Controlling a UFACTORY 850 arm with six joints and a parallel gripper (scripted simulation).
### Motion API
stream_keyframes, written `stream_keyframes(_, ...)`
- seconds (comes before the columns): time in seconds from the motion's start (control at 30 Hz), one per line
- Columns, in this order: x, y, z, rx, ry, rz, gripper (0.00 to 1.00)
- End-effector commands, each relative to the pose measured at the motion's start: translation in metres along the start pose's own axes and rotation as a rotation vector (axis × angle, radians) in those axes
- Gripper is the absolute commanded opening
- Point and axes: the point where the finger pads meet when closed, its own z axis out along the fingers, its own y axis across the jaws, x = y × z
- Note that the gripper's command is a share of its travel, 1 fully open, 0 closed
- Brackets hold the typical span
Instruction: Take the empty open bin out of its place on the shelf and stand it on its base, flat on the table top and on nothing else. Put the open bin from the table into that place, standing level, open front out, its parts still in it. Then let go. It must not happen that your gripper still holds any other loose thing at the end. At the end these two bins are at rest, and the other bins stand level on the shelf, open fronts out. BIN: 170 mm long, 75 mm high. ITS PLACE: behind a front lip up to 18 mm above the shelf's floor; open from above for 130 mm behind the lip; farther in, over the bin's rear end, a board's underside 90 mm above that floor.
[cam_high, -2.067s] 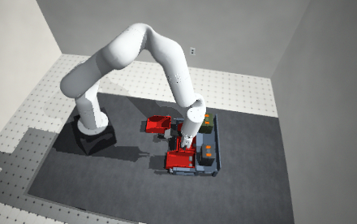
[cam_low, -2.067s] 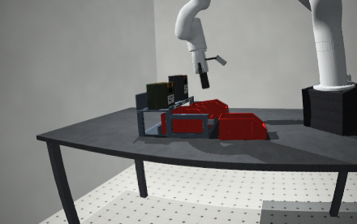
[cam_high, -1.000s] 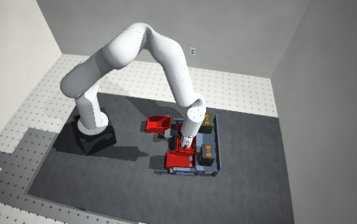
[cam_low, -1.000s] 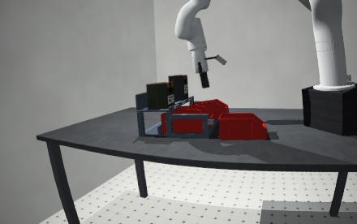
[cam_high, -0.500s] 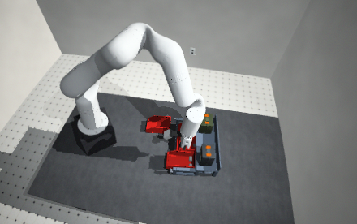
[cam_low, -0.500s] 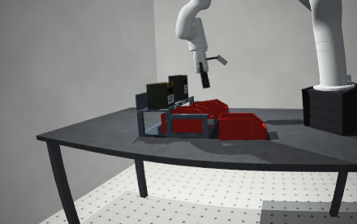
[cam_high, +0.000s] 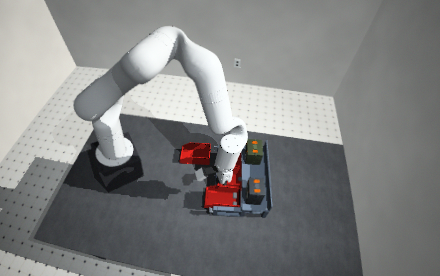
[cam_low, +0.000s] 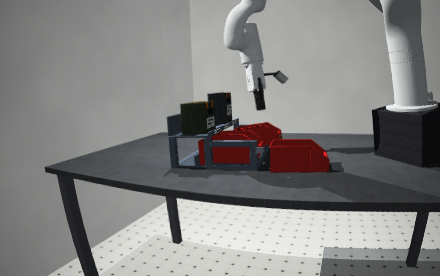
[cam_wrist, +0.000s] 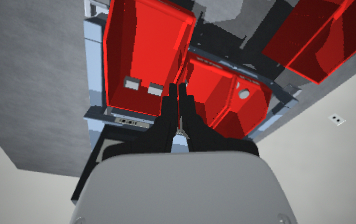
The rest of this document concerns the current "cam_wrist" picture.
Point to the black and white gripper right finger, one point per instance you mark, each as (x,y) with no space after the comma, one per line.
(202,138)

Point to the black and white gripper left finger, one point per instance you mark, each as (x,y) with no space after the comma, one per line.
(159,137)

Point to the small grey block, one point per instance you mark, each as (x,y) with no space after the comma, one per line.
(131,83)

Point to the white block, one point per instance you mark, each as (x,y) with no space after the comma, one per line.
(155,89)

